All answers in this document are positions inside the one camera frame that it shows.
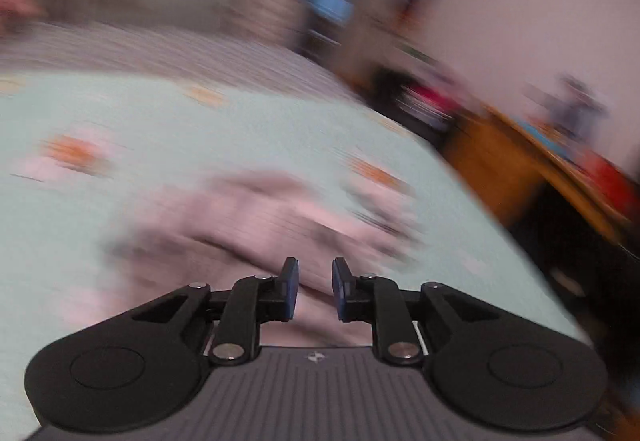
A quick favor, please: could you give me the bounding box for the mint quilted bedspread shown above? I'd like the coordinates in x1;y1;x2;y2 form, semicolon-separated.
0;21;591;441

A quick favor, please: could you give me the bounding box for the pink striped knit sweater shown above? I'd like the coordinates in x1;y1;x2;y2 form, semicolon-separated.
100;173;426;349

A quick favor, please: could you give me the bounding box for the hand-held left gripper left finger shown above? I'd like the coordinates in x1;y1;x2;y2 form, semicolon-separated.
132;257;299;366

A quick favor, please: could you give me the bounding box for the red box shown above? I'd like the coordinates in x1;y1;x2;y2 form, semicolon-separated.
585;156;636;206

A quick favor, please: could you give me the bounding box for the wooden desk with drawers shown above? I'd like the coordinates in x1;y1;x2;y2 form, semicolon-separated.
440;106;640;242

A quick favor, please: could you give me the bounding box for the black armchair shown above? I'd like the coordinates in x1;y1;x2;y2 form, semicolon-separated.
370;66;466;146

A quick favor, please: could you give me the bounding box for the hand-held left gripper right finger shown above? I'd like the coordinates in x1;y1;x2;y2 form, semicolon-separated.
332;257;501;366

